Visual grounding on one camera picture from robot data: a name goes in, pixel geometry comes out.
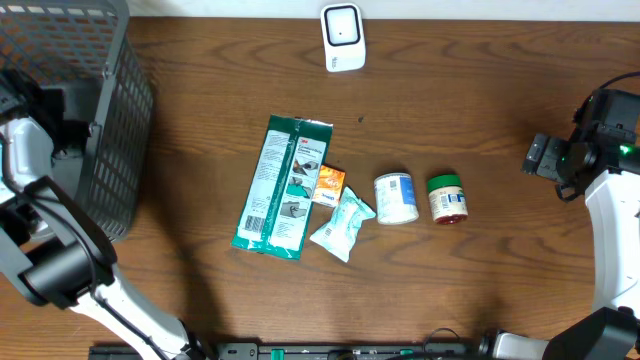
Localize grey plastic mesh basket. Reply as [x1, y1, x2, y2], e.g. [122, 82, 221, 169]
[1, 0, 153, 241]

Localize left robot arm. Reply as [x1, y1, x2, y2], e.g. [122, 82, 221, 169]
[1, 74, 217, 359]

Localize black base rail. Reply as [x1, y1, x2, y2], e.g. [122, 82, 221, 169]
[88, 341, 481, 360]

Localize white barcode scanner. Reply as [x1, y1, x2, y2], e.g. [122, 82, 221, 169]
[320, 3, 366, 73]

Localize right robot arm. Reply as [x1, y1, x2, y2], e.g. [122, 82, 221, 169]
[486, 140, 639, 359]

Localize orange snack box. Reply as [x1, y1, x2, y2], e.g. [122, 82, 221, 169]
[312, 165, 346, 207]

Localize mint green wipes pack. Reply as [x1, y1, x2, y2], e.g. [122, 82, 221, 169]
[310, 187, 376, 263]

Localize green white pouch packet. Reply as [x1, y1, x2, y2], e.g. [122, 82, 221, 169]
[231, 115, 333, 260]

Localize white blue label container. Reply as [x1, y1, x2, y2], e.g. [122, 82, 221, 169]
[374, 172, 419, 225]

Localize green lid glass jar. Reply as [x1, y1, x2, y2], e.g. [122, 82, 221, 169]
[427, 174, 468, 225]

